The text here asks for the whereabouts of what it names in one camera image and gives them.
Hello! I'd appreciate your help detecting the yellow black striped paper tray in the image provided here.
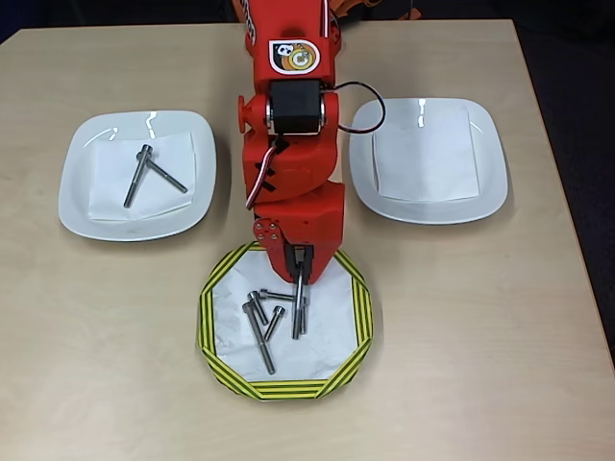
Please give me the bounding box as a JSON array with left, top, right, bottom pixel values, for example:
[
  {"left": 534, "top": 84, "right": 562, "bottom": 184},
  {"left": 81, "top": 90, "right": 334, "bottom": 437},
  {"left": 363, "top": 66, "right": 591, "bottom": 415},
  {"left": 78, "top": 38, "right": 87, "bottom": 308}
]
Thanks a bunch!
[{"left": 195, "top": 235, "right": 375, "bottom": 400}]

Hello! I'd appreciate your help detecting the black red servo cable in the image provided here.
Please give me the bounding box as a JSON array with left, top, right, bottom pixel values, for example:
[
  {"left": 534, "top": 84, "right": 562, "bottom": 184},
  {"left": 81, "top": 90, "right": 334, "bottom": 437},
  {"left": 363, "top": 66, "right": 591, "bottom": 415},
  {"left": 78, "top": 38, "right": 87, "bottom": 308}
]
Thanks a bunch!
[{"left": 331, "top": 81, "right": 387, "bottom": 135}]

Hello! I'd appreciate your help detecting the white square ceramic plate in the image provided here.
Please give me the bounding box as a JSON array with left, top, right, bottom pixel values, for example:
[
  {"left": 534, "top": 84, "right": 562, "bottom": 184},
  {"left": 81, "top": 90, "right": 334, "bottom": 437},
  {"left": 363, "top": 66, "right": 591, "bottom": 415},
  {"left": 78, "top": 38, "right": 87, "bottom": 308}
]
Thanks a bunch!
[
  {"left": 348, "top": 97, "right": 509, "bottom": 226},
  {"left": 57, "top": 109, "right": 217, "bottom": 243}
]

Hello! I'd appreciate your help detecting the white paper napkin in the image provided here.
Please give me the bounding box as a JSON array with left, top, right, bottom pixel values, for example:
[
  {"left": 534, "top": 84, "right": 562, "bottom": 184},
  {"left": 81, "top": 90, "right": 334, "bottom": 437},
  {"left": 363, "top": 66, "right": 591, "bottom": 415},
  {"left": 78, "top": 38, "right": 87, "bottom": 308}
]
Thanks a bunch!
[
  {"left": 372, "top": 103, "right": 480, "bottom": 203},
  {"left": 87, "top": 132, "right": 198, "bottom": 223}
]

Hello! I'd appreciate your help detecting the white red servo cable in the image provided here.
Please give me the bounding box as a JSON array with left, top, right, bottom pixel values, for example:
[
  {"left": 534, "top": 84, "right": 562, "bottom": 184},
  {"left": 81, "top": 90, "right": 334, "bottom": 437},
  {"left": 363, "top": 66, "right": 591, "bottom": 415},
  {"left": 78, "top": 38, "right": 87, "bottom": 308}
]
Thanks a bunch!
[{"left": 243, "top": 136, "right": 289, "bottom": 211}]

